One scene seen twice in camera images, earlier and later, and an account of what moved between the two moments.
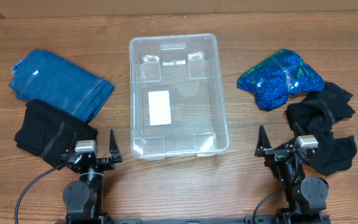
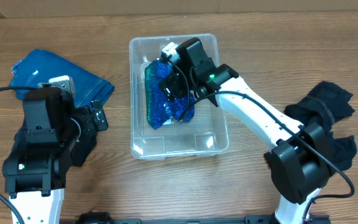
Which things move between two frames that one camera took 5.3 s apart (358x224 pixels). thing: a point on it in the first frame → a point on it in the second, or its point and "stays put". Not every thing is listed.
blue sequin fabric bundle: [273, 78] → [159, 109]
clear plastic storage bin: [176, 100] stays put
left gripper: [114, 149] → [86, 114]
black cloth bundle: [316, 115] stays put
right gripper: [278, 152] → [171, 85]
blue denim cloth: [43, 76] stays put
